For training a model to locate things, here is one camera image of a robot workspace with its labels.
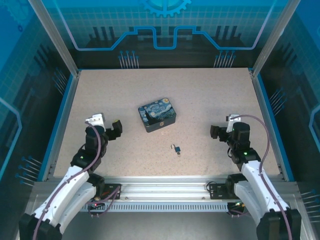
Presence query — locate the starry night tin box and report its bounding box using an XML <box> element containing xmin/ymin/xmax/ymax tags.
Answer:
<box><xmin>138</xmin><ymin>97</ymin><xmax>177</xmax><ymax>134</ymax></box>

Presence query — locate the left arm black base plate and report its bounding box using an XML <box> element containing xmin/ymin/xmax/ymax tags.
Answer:
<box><xmin>99</xmin><ymin>183</ymin><xmax>123</xmax><ymax>200</ymax></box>

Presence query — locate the slotted grey cable duct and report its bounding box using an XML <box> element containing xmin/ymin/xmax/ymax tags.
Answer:
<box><xmin>82</xmin><ymin>202</ymin><xmax>230</xmax><ymax>213</ymax></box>

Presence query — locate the aluminium frame post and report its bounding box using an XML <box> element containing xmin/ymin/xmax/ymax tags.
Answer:
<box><xmin>250</xmin><ymin>0</ymin><xmax>295</xmax><ymax>77</ymax></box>
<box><xmin>27</xmin><ymin>0</ymin><xmax>81</xmax><ymax>76</ymax></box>

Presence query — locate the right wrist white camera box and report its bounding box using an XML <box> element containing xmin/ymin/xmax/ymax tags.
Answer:
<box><xmin>225</xmin><ymin>113</ymin><xmax>241</xmax><ymax>134</ymax></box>

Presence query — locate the wide aluminium mounting rail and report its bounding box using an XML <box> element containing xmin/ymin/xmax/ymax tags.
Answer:
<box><xmin>32</xmin><ymin>174</ymin><xmax>301</xmax><ymax>201</ymax></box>

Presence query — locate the aluminium table side rail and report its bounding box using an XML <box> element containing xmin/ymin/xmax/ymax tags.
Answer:
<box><xmin>41</xmin><ymin>71</ymin><xmax>81</xmax><ymax>182</ymax></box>
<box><xmin>250</xmin><ymin>69</ymin><xmax>296</xmax><ymax>182</ymax></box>

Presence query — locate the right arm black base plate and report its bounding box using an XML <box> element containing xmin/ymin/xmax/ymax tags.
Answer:
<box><xmin>207</xmin><ymin>183</ymin><xmax>238</xmax><ymax>200</ymax></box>

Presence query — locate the small lit connector board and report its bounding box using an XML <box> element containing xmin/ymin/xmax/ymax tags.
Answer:
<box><xmin>227</xmin><ymin>200</ymin><xmax>248</xmax><ymax>214</ymax></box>
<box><xmin>86</xmin><ymin>196</ymin><xmax>106</xmax><ymax>210</ymax></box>

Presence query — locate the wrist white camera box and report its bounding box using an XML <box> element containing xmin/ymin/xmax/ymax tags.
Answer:
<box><xmin>84</xmin><ymin>112</ymin><xmax>106</xmax><ymax>127</ymax></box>
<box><xmin>225</xmin><ymin>113</ymin><xmax>241</xmax><ymax>134</ymax></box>

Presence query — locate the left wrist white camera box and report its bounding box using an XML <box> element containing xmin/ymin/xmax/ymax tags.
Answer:
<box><xmin>84</xmin><ymin>112</ymin><xmax>106</xmax><ymax>127</ymax></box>

